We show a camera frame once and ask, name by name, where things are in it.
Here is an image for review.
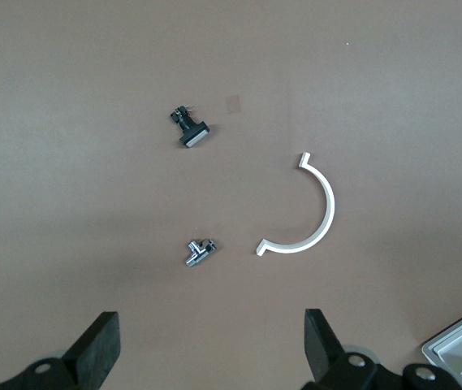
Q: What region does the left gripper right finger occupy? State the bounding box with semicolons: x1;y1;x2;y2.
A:
303;308;462;390

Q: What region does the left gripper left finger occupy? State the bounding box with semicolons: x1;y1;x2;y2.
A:
0;310;122;390

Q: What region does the white drawer cabinet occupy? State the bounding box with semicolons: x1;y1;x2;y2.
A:
421;300;462;390

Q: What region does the chrome tee fitting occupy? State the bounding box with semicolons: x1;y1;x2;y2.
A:
184;238;218;270

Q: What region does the clear tape patch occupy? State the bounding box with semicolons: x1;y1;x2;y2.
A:
222;93;243;115

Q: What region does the white semicircular bracket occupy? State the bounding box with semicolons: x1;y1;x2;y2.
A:
256;151;336;258

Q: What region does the black grey-capped push switch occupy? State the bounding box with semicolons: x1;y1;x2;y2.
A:
168;104;211;149

